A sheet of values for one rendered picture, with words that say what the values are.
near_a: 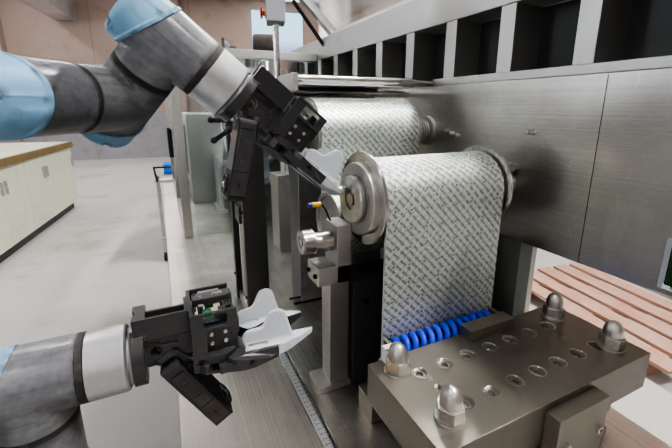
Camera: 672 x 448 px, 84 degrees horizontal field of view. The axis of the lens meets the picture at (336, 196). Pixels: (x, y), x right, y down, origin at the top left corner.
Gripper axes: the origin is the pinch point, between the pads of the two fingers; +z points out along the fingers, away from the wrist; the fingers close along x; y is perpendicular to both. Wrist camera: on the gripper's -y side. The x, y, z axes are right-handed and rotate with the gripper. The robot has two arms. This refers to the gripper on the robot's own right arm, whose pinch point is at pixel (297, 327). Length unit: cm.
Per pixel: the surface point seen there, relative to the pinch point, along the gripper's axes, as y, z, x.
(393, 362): -3.8, 11.0, -7.7
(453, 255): 6.1, 27.3, -0.4
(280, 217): -6, 20, 73
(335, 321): -5.9, 9.5, 7.7
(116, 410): -109, -46, 133
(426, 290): 0.9, 22.1, -0.4
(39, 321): -109, -99, 241
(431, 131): 24, 45, 28
